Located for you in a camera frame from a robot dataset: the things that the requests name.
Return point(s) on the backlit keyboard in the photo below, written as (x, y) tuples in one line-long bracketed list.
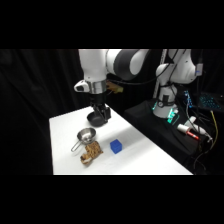
[(210, 101)]

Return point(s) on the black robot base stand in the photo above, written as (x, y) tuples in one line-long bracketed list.
[(160, 131)]

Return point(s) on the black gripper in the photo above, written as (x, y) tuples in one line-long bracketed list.
[(98, 98)]

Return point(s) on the yellow object behind arm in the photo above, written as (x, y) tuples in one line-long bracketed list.
[(114, 87)]

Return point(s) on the blue cube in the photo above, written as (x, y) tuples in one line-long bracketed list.
[(116, 146)]

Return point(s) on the black bowl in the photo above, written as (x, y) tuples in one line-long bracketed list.
[(95, 120)]

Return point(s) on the brown giraffe plush toy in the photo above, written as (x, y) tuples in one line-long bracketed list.
[(91, 152)]

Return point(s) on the black curtain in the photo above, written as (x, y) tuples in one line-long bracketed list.
[(36, 100)]

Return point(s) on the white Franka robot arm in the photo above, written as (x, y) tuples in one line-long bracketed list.
[(96, 65)]

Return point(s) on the silver metal measuring cup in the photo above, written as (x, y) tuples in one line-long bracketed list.
[(85, 136)]

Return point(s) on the white cylinder with red tip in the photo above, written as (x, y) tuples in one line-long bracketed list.
[(187, 130)]

